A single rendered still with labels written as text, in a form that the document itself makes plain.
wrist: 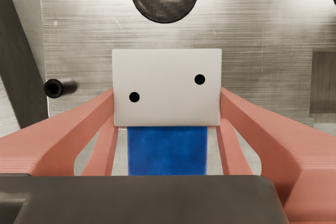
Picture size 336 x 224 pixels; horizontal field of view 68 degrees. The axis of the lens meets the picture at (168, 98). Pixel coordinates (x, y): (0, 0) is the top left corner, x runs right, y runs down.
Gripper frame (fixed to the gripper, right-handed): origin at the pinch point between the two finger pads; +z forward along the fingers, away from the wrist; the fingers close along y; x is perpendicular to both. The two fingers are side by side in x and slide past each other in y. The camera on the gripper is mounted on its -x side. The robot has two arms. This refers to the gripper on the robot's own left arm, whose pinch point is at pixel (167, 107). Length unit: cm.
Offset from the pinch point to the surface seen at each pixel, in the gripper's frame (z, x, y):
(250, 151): 6.4, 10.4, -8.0
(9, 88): 5.6, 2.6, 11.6
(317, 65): 4.8, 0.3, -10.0
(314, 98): 3.7, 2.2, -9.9
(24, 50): 10.4, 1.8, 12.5
